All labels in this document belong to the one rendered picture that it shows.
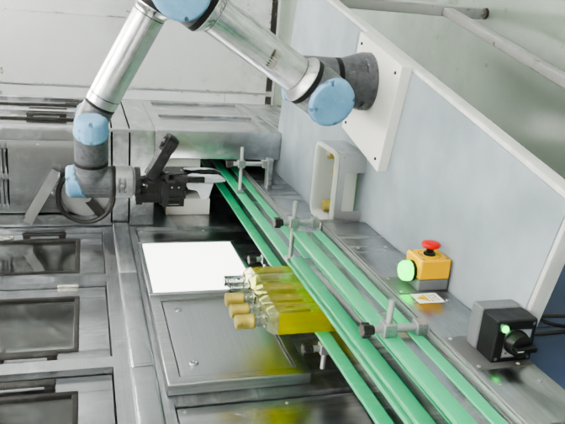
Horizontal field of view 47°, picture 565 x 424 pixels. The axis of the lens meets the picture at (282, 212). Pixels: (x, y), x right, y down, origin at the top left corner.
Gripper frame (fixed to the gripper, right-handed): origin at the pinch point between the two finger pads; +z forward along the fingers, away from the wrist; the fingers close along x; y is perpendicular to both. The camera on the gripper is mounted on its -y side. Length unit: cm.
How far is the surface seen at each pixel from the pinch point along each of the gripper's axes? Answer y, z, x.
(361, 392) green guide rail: 33, 23, 47
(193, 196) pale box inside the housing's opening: 38, 12, -105
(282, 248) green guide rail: 25.8, 22.8, -14.4
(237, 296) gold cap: 28.7, 4.5, 9.3
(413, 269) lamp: 10, 35, 39
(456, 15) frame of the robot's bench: -42, 98, -67
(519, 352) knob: 11, 37, 72
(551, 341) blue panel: 17, 54, 60
